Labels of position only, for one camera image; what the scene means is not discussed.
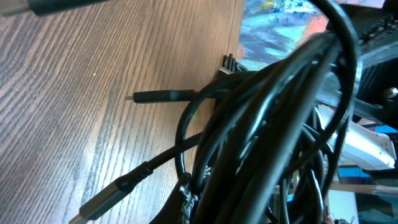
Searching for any black thin micro-USB cable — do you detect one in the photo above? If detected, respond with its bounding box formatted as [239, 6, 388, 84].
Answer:
[126, 0, 358, 224]

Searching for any black USB-A cable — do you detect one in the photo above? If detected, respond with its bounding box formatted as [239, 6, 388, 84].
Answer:
[68, 30, 358, 224]

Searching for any left gripper own finger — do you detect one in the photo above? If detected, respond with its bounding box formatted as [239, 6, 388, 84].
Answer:
[149, 172, 198, 224]

